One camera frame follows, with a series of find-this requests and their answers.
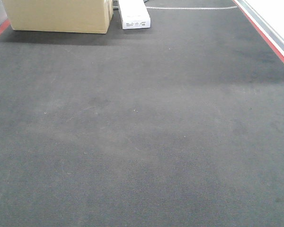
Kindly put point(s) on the long white carton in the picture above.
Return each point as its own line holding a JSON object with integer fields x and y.
{"x": 133, "y": 14}

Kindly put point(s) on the large brown cardboard box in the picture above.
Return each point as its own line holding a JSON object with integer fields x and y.
{"x": 71, "y": 16}

